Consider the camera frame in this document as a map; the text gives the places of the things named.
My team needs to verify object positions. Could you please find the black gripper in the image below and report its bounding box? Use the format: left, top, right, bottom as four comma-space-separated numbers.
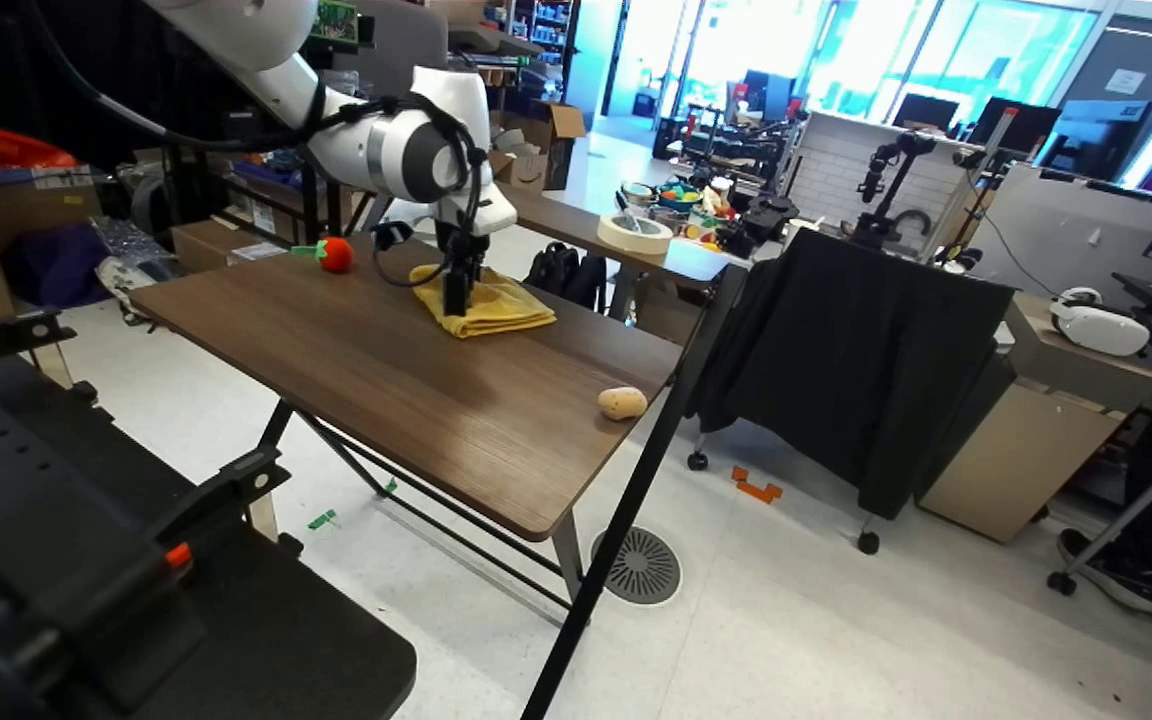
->
436, 215, 492, 322

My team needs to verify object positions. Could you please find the orange yellow towel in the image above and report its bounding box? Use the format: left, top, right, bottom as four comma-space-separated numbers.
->
407, 261, 560, 346

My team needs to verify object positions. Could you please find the red tomato toy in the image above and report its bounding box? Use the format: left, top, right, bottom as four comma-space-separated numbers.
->
289, 236, 360, 281

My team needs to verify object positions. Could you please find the beige potato toy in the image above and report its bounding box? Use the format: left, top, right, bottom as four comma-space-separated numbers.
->
597, 384, 652, 425

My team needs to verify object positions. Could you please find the black backpack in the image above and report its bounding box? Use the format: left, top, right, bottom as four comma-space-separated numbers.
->
520, 239, 612, 315

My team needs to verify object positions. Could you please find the open flap cardboard box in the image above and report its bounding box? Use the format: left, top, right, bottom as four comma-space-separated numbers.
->
492, 105, 588, 196

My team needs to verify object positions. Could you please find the black clamp with orange trigger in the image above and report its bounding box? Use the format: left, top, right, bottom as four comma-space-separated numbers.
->
130, 448, 297, 594

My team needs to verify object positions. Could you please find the round metal floor drain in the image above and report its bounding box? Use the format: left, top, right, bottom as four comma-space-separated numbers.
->
597, 525, 687, 614

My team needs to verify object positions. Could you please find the black draped cart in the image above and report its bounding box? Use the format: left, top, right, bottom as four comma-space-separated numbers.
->
687, 228, 1014, 556

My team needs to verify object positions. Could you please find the black perforated platform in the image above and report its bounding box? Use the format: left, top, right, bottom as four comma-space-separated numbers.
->
0, 304, 419, 720

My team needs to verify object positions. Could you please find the blue storage bin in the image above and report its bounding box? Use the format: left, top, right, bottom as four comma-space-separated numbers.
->
0, 223, 111, 311

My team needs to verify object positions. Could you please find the brown cardboard box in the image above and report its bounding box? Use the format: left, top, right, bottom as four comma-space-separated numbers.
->
0, 174, 109, 255

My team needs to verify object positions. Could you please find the black articulated stand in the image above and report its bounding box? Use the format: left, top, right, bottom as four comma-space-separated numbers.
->
851, 129, 940, 255

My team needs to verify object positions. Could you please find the beige cabinet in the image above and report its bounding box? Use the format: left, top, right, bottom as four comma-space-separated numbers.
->
914, 292, 1152, 548

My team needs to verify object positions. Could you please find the white VR headset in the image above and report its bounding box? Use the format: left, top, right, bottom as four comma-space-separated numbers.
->
1048, 281, 1152, 362

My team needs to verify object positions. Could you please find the dark screen monitor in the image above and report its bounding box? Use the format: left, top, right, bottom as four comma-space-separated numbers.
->
1036, 91, 1152, 183

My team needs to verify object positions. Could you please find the grey wheeled office chair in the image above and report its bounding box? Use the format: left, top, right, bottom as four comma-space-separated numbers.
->
1048, 466, 1152, 603

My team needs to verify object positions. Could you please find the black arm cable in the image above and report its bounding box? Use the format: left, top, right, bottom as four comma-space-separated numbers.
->
13, 0, 492, 292

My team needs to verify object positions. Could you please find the wooden desk with black frame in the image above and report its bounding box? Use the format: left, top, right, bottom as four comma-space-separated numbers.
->
127, 131, 746, 720

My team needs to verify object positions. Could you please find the black clamp with red handle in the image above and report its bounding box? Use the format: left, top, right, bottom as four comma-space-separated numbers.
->
0, 307, 81, 402

